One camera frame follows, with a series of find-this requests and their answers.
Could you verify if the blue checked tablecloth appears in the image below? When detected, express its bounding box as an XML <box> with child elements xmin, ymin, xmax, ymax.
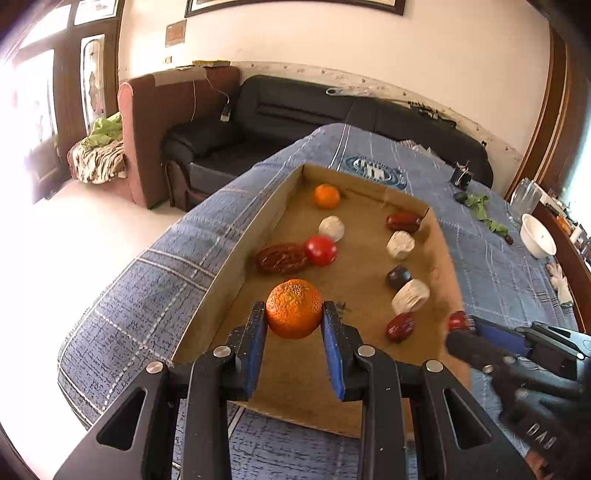
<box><xmin>58</xmin><ymin>122</ymin><xmax>583</xmax><ymax>480</ymax></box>

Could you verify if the small black device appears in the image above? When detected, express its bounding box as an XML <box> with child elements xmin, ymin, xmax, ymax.
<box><xmin>450</xmin><ymin>161</ymin><xmax>475</xmax><ymax>190</ymax></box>

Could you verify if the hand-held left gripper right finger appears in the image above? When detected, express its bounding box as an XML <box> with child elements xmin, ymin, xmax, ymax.
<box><xmin>322</xmin><ymin>301</ymin><xmax>527</xmax><ymax>480</ymax></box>

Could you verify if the dark purple plum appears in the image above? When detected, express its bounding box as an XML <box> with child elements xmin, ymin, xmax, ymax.
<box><xmin>385</xmin><ymin>265</ymin><xmax>413</xmax><ymax>291</ymax></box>

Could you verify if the red jujube date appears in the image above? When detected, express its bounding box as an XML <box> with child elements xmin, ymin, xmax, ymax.
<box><xmin>385</xmin><ymin>312</ymin><xmax>416</xmax><ymax>343</ymax></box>
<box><xmin>386</xmin><ymin>212</ymin><xmax>423</xmax><ymax>233</ymax></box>

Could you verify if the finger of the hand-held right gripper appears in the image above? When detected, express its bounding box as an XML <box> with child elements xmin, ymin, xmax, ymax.
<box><xmin>475</xmin><ymin>320</ymin><xmax>591</xmax><ymax>378</ymax></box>
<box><xmin>446</xmin><ymin>330</ymin><xmax>523</xmax><ymax>394</ymax></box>

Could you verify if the green cloth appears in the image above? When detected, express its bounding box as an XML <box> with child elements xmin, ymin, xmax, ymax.
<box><xmin>88</xmin><ymin>113</ymin><xmax>123</xmax><ymax>148</ymax></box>

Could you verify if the red wall sign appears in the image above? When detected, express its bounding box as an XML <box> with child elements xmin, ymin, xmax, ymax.
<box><xmin>165</xmin><ymin>19</ymin><xmax>187</xmax><ymax>48</ymax></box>

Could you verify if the white ribbed chunk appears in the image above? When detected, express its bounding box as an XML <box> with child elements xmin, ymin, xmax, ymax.
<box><xmin>392</xmin><ymin>279</ymin><xmax>431</xmax><ymax>315</ymax></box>
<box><xmin>386</xmin><ymin>231</ymin><xmax>416</xmax><ymax>260</ymax></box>
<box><xmin>318</xmin><ymin>215</ymin><xmax>346</xmax><ymax>243</ymax></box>

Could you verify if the wooden side cabinet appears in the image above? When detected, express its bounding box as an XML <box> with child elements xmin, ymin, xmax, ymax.
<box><xmin>531</xmin><ymin>185</ymin><xmax>591</xmax><ymax>324</ymax></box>

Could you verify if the white glove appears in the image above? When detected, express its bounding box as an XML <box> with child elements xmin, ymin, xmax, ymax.
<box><xmin>545</xmin><ymin>261</ymin><xmax>575</xmax><ymax>308</ymax></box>

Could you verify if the red cherry tomato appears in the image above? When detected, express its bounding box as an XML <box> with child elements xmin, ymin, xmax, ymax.
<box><xmin>305</xmin><ymin>235</ymin><xmax>338</xmax><ymax>267</ymax></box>

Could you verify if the white bowl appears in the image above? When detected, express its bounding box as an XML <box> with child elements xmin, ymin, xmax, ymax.
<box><xmin>520</xmin><ymin>213</ymin><xmax>558</xmax><ymax>260</ymax></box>

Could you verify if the charger cable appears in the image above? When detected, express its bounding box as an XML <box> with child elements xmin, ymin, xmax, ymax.
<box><xmin>203</xmin><ymin>69</ymin><xmax>232</xmax><ymax>123</ymax></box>

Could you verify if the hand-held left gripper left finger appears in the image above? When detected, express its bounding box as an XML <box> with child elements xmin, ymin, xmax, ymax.
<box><xmin>53</xmin><ymin>301</ymin><xmax>269</xmax><ymax>480</ymax></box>

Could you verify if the green leafy vegetable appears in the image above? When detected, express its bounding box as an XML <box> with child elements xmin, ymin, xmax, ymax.
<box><xmin>455</xmin><ymin>191</ymin><xmax>514</xmax><ymax>245</ymax></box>

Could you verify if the clear glass jar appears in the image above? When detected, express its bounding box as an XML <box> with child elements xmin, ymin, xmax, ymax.
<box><xmin>509</xmin><ymin>178</ymin><xmax>543</xmax><ymax>217</ymax></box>

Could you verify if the patterned brown blanket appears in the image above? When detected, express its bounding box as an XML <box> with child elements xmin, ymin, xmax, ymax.
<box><xmin>67</xmin><ymin>137</ymin><xmax>127</xmax><ymax>184</ymax></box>

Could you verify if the wooden glazed door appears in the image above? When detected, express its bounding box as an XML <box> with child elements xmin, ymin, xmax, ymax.
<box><xmin>2</xmin><ymin>0</ymin><xmax>125</xmax><ymax>204</ymax></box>

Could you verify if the orange mandarin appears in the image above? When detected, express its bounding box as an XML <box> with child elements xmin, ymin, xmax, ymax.
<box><xmin>313</xmin><ymin>183</ymin><xmax>341</xmax><ymax>210</ymax></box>
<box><xmin>265</xmin><ymin>279</ymin><xmax>324</xmax><ymax>340</ymax></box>

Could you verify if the brown armchair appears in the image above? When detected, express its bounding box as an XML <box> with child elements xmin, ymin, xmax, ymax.
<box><xmin>117</xmin><ymin>65</ymin><xmax>242</xmax><ymax>210</ymax></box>

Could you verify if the crumpled white plastic wrap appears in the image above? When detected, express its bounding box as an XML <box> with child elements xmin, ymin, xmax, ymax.
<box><xmin>399</xmin><ymin>140</ymin><xmax>437</xmax><ymax>155</ymax></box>

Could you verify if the shallow cardboard box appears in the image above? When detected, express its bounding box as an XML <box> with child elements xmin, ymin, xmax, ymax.
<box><xmin>172</xmin><ymin>163</ymin><xmax>472</xmax><ymax>439</ymax></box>

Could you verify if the black sofa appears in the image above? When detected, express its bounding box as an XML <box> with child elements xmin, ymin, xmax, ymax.
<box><xmin>161</xmin><ymin>75</ymin><xmax>494</xmax><ymax>212</ymax></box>

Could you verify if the large wrinkled red date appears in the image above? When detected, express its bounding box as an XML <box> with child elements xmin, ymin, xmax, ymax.
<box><xmin>255</xmin><ymin>243</ymin><xmax>309</xmax><ymax>275</ymax></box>

